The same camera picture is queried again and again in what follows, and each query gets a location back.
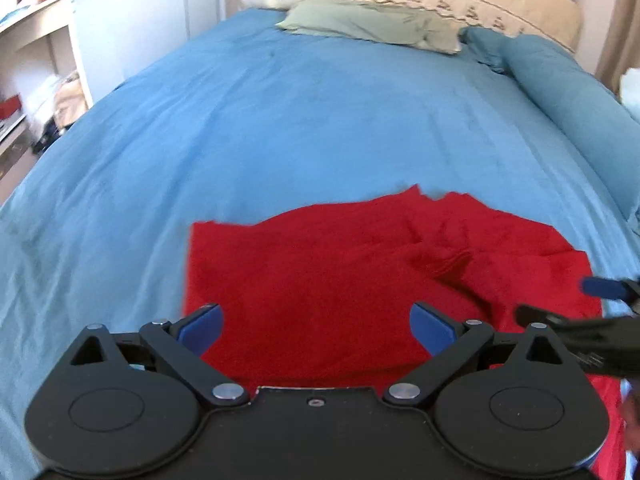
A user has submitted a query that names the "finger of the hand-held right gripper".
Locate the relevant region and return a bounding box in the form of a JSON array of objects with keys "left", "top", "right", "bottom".
[
  {"left": 579, "top": 276, "right": 640, "bottom": 302},
  {"left": 514, "top": 303, "right": 601, "bottom": 337}
]

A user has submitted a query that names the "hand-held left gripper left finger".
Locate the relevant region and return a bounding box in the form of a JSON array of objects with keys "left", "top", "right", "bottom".
[{"left": 69, "top": 303, "right": 251, "bottom": 407}]

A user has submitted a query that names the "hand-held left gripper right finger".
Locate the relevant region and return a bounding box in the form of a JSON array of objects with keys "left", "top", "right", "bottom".
[{"left": 382, "top": 302, "right": 569, "bottom": 407}]

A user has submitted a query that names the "red cloth garment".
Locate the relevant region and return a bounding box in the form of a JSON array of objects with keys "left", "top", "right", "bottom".
[{"left": 182, "top": 184, "right": 627, "bottom": 480}]

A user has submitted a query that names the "rolled blue duvet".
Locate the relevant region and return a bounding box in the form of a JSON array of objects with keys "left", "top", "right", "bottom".
[{"left": 458, "top": 26, "right": 640, "bottom": 222}]

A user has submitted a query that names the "bed with blue sheet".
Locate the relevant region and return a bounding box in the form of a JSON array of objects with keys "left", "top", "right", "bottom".
[{"left": 0, "top": 7, "right": 640, "bottom": 480}]

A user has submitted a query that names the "beige curtain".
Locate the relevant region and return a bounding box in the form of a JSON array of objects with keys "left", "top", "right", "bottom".
[{"left": 594, "top": 0, "right": 640, "bottom": 97}]

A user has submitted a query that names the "red box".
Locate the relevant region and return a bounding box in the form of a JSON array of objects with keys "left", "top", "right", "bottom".
[{"left": 0, "top": 94, "right": 24, "bottom": 122}]

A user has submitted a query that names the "green pillow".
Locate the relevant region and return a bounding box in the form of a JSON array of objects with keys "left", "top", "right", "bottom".
[{"left": 275, "top": 0, "right": 464, "bottom": 55}]

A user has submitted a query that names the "white shelf unit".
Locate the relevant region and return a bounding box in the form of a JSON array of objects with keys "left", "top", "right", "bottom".
[{"left": 0, "top": 0, "right": 97, "bottom": 197}]

